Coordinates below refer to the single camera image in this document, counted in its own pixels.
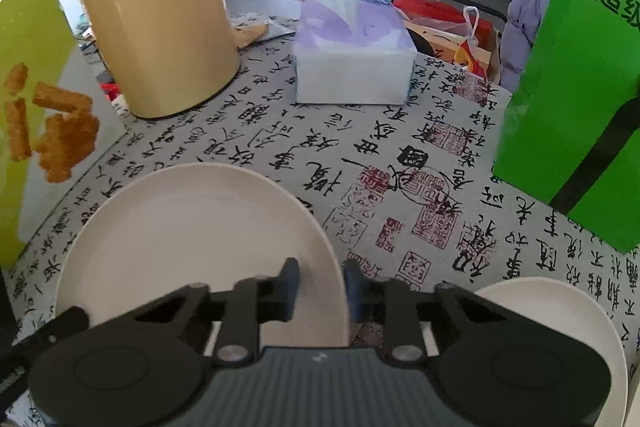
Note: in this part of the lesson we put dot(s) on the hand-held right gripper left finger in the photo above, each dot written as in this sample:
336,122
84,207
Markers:
292,281

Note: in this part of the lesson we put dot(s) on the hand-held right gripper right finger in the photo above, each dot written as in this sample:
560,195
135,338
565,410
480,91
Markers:
352,288

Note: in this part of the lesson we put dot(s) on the cream plate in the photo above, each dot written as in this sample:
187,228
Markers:
560,302
200,232

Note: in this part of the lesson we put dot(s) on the calligraphy printed tablecloth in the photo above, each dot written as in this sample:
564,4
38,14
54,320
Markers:
300,157

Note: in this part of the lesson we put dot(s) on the white tissue pack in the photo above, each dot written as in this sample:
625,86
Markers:
350,67

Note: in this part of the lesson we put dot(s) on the brown paper packet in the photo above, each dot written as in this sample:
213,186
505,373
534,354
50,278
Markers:
250,34

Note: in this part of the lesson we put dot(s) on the red plastic bag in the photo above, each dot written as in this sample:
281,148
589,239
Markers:
435,14

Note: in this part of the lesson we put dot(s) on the green paper bag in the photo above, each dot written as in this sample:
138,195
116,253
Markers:
565,82

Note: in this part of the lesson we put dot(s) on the yellow thermos jug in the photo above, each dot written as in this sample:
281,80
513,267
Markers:
150,7

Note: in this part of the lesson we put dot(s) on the purple jacket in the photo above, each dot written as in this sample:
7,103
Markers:
525,22

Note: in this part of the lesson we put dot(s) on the lime snack gift bag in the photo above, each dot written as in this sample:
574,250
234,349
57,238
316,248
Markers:
40,57

